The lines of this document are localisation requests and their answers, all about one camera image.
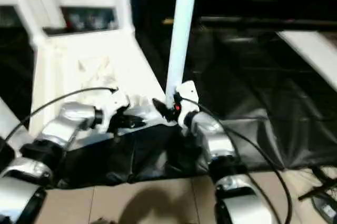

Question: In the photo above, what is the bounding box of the black plastic mat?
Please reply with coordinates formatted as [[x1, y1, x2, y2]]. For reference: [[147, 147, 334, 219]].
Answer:
[[0, 16, 337, 189]]

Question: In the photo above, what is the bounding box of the grey robot torso piece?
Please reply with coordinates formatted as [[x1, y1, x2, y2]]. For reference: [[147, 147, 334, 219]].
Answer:
[[93, 217, 116, 224]]

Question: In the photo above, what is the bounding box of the white flat board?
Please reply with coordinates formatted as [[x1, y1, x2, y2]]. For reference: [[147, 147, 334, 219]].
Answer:
[[276, 30, 337, 90]]

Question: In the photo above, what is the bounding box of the black metal floor stand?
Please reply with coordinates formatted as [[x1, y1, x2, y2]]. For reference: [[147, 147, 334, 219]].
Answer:
[[298, 186, 337, 201]]

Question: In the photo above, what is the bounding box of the black power adapter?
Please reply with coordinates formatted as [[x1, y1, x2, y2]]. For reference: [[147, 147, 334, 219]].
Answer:
[[312, 194, 337, 223]]

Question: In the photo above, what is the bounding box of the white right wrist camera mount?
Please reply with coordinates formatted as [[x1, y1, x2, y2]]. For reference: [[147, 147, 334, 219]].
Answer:
[[175, 81, 201, 127]]

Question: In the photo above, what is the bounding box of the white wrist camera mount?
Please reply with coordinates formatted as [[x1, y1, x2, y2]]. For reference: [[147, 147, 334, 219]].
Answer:
[[175, 81, 201, 127], [98, 88, 131, 133]]

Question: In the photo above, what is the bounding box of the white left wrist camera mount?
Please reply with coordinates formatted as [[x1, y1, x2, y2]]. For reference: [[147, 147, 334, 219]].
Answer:
[[98, 88, 131, 133]]

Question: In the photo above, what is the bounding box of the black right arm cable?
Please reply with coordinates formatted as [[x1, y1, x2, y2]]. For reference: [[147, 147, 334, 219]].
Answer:
[[180, 99, 293, 224]]

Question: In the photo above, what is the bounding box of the black floor cable bundle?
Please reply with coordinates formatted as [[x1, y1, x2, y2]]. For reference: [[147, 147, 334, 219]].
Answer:
[[312, 166, 337, 198]]

